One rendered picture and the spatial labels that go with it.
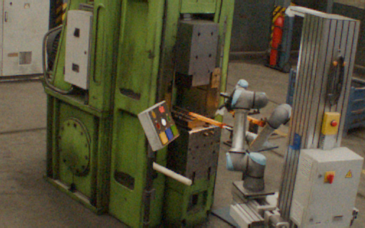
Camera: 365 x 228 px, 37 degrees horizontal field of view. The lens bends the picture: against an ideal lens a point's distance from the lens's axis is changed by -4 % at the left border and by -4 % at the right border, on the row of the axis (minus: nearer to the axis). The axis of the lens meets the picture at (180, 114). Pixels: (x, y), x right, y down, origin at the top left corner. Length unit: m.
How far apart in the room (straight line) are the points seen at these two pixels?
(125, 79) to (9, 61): 4.95
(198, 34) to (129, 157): 1.19
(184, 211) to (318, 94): 1.88
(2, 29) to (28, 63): 0.73
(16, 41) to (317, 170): 6.85
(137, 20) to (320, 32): 1.70
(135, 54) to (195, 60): 0.48
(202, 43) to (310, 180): 1.59
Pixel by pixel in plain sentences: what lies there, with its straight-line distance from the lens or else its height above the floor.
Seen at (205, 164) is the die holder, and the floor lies 0.59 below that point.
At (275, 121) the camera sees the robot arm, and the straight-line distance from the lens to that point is 4.01.
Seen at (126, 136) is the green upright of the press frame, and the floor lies 0.77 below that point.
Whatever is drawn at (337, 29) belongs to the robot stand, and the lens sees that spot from 3.37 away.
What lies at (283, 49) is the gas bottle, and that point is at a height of 0.47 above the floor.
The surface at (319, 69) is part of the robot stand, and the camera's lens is 3.35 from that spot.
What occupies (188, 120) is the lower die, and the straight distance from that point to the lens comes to 4.56.
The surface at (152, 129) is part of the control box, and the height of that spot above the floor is 1.08.
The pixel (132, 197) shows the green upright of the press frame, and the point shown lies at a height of 0.29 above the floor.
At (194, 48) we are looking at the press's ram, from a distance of 4.39.
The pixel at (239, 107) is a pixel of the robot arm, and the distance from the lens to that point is 3.75.
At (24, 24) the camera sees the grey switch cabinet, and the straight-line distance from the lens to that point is 9.38.
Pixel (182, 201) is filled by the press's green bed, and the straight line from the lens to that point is 4.75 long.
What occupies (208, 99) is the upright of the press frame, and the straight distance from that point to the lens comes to 4.86.
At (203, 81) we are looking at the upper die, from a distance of 4.54.
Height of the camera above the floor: 2.34
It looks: 17 degrees down
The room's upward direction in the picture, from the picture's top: 5 degrees clockwise
